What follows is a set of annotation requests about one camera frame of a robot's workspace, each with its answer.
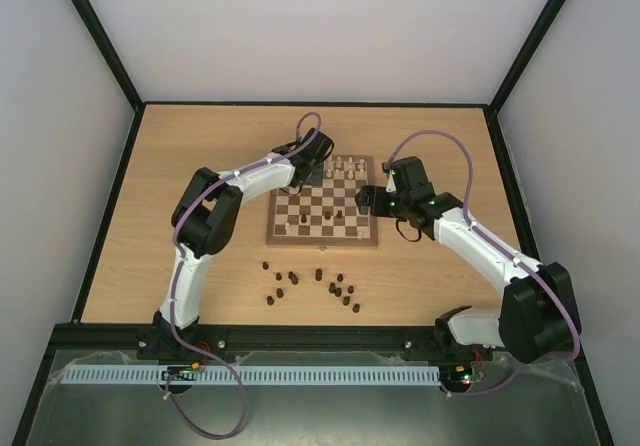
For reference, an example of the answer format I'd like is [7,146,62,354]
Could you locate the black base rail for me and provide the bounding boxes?
[47,323,495,365]

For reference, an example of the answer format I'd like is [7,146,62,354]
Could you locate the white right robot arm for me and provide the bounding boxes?
[355,185,580,364]

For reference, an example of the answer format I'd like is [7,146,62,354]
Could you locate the black frame post right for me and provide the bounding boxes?
[489,0,567,115]

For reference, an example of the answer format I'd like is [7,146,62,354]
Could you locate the black frame post left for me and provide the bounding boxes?
[70,0,144,110]

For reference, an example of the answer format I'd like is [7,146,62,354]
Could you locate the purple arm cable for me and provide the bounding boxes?
[169,111,249,439]
[384,129,581,397]

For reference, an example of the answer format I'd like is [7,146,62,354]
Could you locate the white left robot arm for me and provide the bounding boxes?
[156,129,333,331]

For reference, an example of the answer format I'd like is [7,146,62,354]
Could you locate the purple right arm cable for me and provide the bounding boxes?
[384,129,581,397]

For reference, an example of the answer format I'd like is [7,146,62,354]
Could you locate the wooden chess board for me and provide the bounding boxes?
[266,155,379,249]

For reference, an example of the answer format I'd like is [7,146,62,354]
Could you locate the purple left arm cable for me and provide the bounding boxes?
[169,111,249,439]

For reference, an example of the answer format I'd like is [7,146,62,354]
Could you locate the light blue cable duct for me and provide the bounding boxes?
[60,365,441,386]

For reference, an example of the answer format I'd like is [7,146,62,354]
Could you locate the black frame post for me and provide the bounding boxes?
[70,0,144,110]
[489,0,567,115]

